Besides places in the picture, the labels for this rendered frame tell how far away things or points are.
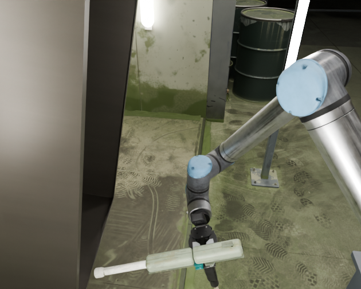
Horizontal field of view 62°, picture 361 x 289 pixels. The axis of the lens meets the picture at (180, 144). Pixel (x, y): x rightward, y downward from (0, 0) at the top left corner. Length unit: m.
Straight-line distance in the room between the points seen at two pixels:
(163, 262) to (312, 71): 0.69
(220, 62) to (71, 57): 2.32
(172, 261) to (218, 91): 2.10
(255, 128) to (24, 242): 0.75
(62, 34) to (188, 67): 2.34
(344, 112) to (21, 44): 0.63
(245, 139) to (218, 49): 1.75
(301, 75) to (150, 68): 2.27
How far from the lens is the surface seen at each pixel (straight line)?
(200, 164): 1.13
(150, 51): 2.83
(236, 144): 1.11
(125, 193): 2.19
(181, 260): 1.01
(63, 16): 0.52
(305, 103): 0.72
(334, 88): 0.74
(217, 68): 2.80
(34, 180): 0.72
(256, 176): 2.41
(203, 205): 1.16
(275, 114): 0.97
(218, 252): 0.99
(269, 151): 2.24
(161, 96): 2.98
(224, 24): 2.70
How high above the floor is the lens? 1.54
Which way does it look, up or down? 35 degrees down
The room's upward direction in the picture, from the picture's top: straight up
